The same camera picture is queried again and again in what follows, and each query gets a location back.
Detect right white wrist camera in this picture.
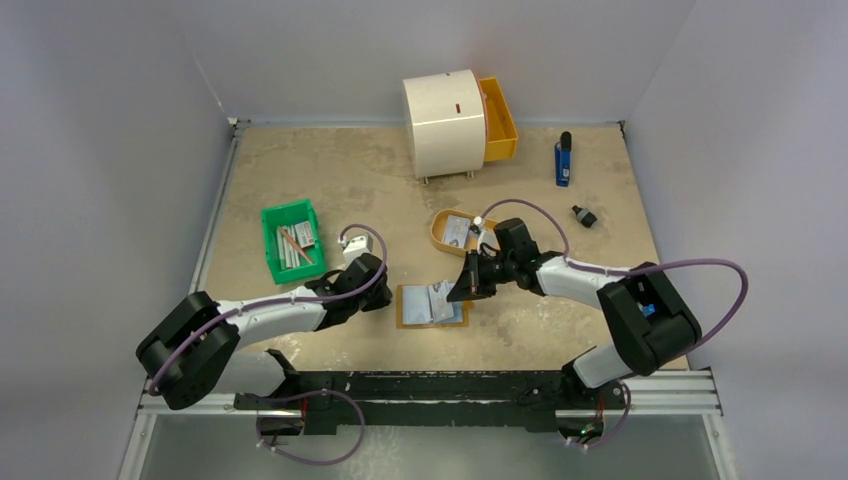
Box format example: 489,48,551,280
469,225,499,251

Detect brown pencil in bin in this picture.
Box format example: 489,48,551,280
279,227,312,263

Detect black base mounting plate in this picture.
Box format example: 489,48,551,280
237,370,627,437

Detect grey tubes in bin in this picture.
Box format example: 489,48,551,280
277,226,309,269

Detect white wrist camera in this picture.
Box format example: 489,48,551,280
469,225,499,251
339,233,374,266

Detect green plastic bin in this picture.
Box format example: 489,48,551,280
261,199,327,285

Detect yellow open drawer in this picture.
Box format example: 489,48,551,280
479,77,518,163

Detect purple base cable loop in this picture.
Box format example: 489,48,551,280
255,387,368,466

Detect small card box in bin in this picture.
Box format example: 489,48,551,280
294,221,315,249

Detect cream round drawer cabinet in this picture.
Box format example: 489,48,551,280
402,69,487,183

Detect small black knob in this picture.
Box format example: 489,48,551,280
572,205,598,228

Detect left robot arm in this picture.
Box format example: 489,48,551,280
136,253,392,410

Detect yellow oval plastic tray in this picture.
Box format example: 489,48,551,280
430,209,500,257

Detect aluminium frame rail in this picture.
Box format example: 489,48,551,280
137,370,724,418

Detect white credit card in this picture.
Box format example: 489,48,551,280
427,280,457,323

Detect yellow leather card holder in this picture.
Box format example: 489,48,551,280
396,280,473,329

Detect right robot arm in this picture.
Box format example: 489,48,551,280
447,218,702,407

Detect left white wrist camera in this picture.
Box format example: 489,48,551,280
339,233,374,266

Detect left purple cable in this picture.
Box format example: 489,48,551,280
146,223,389,397

